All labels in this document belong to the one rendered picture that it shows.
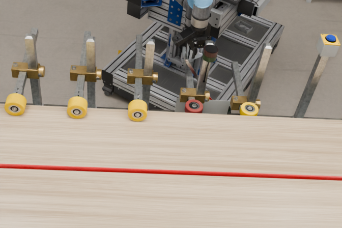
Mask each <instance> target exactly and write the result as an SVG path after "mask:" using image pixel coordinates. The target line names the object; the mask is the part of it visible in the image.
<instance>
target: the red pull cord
mask: <svg viewBox="0 0 342 228"><path fill-rule="evenodd" d="M0 168H13V169H41V170H69V171H84V172H111V173H139V174H167V175H195V176H223V177H251V178H279V179H307V180H334V181H342V176H318V175H290V174H264V173H236V172H209V171H194V170H167V169H140V168H113V167H86V166H59V165H31V164H4V163H0Z"/></svg>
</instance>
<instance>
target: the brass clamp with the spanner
mask: <svg viewBox="0 0 342 228"><path fill-rule="evenodd" d="M182 89H184V88H180V102H187V101H188V97H195V100H198V101H200V102H201V103H204V102H208V101H209V98H210V92H209V91H205V93H204V95H197V94H196V88H185V89H186V93H183V92H182Z"/></svg>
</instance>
